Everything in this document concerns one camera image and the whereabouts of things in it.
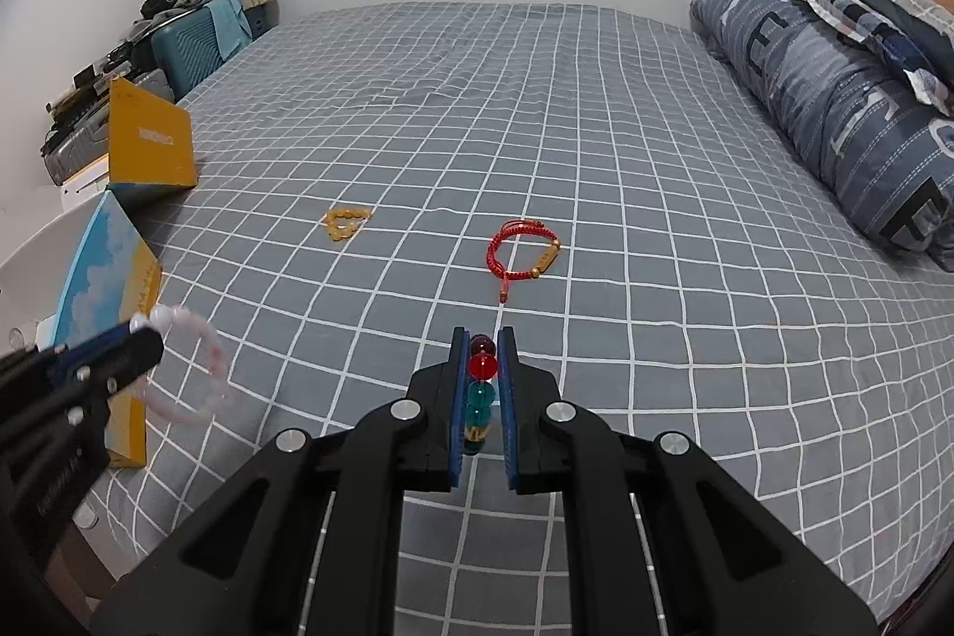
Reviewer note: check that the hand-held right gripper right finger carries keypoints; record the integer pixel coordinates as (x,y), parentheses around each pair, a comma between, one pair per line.
(508,397)

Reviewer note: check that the teal towel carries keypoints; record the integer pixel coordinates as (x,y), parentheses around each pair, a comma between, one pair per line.
(227,25)

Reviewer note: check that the folded blue printed quilt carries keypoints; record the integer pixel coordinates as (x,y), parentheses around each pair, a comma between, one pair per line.
(820,84)

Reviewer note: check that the blue and yellow cardboard box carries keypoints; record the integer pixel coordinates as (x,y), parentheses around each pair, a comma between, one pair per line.
(149,144)

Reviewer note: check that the grey suitcase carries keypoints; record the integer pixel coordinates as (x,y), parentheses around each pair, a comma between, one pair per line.
(82,148)

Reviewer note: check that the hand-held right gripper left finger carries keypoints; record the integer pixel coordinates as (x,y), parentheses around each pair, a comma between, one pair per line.
(456,383)

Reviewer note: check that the teal suitcase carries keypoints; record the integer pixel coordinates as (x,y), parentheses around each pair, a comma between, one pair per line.
(190,55)

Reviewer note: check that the pile of dark items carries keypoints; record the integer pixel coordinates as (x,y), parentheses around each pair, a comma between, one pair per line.
(97,77)

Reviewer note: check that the grey checked bed sheet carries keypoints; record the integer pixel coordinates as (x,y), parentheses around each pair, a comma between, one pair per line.
(522,107)

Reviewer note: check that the blue printed pillow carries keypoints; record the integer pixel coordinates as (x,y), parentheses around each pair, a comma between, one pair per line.
(857,21)

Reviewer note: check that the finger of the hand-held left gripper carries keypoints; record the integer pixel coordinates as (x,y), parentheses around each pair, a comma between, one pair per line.
(130,356)
(97,342)

